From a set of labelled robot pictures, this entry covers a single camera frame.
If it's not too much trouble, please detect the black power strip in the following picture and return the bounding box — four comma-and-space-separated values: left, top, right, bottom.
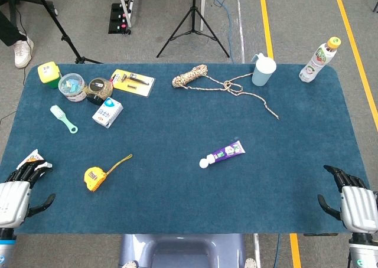
107, 2, 133, 35

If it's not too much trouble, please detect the light blue handled cup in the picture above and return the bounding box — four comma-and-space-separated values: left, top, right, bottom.
251, 53, 278, 87

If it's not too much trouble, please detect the black trouser leg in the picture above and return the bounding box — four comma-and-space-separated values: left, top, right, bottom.
0, 11, 27, 47

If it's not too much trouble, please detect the white sneaker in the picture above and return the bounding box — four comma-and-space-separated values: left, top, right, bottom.
13, 37, 35, 69

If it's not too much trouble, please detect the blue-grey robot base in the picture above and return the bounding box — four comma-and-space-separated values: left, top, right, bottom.
118, 234, 258, 268

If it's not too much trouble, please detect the beige braided rope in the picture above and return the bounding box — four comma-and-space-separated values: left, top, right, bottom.
172, 64, 280, 120

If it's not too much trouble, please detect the razor on yellow card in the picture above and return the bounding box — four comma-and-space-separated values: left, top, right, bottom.
111, 68, 156, 97

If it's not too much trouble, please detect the drink bottle yellow cap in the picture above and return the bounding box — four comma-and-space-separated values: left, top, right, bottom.
298, 36, 342, 83

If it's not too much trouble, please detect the purple white toothpaste tube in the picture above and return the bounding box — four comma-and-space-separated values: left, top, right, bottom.
198, 140, 246, 169

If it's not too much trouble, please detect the mint green brush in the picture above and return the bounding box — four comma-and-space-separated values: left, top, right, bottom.
49, 104, 79, 135

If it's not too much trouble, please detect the thin black floor cable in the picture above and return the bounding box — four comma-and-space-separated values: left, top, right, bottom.
0, 110, 18, 124

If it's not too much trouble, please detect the white blue carton box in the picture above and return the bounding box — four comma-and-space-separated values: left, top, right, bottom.
92, 97, 124, 129

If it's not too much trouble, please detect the dark round jar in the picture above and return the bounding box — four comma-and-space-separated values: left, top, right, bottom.
86, 77, 114, 106

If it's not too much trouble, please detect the blue floor cable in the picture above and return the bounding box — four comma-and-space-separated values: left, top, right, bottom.
212, 0, 236, 64

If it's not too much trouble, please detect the black camera tripod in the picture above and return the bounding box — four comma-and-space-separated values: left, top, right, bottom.
156, 0, 230, 58

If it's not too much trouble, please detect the white red snack packet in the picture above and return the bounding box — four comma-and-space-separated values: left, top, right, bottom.
16, 149, 53, 172

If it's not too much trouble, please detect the blue table mat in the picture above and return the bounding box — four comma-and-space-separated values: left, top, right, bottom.
0, 63, 378, 236

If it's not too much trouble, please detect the white slanted frame leg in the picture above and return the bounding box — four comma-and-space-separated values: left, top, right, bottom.
115, 0, 133, 28

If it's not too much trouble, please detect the black light stand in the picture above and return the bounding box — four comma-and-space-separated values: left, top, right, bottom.
29, 0, 103, 64

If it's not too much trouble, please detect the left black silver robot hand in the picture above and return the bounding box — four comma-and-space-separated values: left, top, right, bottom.
0, 159, 56, 229

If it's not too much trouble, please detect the yellow green box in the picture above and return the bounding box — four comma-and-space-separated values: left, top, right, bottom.
37, 61, 62, 89

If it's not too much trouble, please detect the yellow tape measure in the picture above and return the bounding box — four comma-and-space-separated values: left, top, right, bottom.
83, 153, 133, 192

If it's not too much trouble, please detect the white upright post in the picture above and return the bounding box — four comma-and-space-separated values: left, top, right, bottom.
200, 0, 207, 32

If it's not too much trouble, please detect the clear round plastic tub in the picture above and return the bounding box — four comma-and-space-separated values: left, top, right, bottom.
58, 73, 88, 103

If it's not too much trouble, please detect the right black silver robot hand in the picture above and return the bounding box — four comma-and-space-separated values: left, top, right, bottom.
317, 165, 378, 234

